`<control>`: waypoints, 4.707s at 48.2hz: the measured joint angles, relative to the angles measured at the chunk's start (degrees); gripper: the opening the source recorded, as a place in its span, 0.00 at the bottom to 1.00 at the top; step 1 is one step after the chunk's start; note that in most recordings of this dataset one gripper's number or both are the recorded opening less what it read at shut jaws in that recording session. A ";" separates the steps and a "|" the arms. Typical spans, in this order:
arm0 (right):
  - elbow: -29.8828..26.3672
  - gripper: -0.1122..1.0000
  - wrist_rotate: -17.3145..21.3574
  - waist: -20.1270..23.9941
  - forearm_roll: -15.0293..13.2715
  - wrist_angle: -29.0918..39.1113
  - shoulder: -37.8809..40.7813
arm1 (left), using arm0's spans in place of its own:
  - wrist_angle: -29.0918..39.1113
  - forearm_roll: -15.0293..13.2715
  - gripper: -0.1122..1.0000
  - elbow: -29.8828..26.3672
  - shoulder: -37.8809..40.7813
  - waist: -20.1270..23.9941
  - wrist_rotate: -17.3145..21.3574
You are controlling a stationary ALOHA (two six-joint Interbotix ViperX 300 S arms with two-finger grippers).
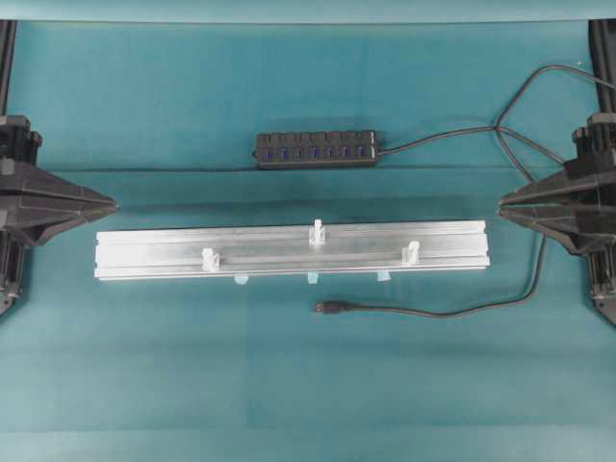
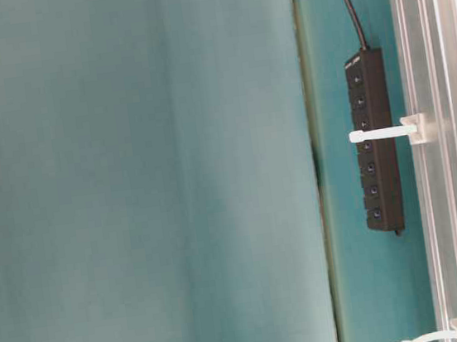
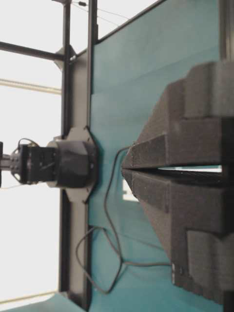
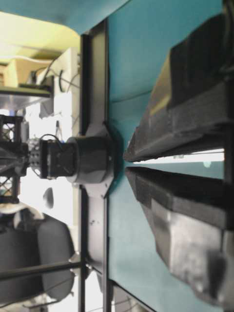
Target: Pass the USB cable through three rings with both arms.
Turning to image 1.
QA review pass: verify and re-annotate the black USB cable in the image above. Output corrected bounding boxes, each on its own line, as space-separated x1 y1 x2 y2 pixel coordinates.
312 66 616 320

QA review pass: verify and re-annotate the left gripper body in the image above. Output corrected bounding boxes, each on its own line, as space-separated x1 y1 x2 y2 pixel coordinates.
0 114 44 299

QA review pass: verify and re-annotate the aluminium extrusion rail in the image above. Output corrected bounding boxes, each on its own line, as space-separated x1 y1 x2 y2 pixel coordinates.
94 219 490 280

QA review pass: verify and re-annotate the right blue tape piece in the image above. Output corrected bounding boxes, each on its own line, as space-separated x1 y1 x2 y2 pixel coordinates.
376 271 391 282

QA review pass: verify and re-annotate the black USB hub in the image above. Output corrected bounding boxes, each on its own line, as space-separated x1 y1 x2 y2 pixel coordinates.
253 130 378 170

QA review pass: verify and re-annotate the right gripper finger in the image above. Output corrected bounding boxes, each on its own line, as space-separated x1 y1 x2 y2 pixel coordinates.
499 206 615 254
499 160 615 212

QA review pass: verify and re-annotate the left black frame post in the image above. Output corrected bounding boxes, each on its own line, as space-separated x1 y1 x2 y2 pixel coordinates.
0 20 17 116

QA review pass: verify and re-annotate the middle white zip-tie ring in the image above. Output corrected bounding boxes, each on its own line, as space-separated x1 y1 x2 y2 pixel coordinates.
307 218 328 246

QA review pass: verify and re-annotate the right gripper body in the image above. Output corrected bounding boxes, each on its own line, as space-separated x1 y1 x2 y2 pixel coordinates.
571 114 616 309

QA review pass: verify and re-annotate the middle blue tape piece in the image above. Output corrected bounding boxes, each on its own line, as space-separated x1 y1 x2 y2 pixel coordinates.
307 272 320 285

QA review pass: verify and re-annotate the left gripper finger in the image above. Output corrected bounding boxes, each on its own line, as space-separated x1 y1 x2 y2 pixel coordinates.
1 204 118 247
1 166 117 206

